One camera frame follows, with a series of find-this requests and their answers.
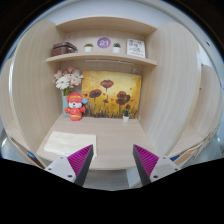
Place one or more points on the small potted plant on desk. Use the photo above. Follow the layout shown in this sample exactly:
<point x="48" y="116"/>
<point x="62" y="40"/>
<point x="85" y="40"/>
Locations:
<point x="126" y="115"/>

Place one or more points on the left small potted plant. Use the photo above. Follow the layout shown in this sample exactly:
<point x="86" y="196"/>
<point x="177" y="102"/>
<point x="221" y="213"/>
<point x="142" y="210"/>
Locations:
<point x="88" y="47"/>

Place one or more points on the cream folded towel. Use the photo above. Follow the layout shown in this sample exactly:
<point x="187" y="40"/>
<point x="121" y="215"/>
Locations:
<point x="63" y="143"/>

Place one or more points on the right small potted plant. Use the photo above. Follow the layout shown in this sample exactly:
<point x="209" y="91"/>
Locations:
<point x="116" y="47"/>

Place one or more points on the pink white flower bouquet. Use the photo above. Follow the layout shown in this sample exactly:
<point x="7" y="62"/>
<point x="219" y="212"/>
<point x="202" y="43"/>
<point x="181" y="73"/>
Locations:
<point x="66" y="80"/>

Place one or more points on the light blue vase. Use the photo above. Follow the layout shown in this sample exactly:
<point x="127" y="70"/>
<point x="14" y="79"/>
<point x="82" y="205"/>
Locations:
<point x="65" y="105"/>

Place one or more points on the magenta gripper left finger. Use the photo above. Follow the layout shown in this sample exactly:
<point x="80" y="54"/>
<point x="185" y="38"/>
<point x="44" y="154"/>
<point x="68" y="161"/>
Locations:
<point x="73" y="168"/>

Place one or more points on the brown box on shelf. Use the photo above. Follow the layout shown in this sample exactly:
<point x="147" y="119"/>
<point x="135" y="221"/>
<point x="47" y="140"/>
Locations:
<point x="63" y="48"/>

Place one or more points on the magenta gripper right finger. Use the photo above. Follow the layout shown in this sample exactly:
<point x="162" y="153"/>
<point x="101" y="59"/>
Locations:
<point x="151" y="167"/>

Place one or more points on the white text card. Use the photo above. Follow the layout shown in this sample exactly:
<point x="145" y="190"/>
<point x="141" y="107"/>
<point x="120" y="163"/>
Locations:
<point x="136" y="48"/>

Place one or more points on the yellow poppy painting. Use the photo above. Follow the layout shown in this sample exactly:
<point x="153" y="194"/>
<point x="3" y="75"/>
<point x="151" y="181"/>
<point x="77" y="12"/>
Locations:
<point x="110" y="93"/>

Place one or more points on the wooden desk shelf unit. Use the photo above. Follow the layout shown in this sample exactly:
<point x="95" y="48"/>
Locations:
<point x="142" y="83"/>

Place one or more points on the red plush doll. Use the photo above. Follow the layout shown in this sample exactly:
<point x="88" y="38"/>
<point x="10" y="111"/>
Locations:
<point x="76" y="106"/>

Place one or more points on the purple round number sign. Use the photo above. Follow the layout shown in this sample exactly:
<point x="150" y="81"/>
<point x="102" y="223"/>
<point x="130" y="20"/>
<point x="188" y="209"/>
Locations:
<point x="104" y="42"/>

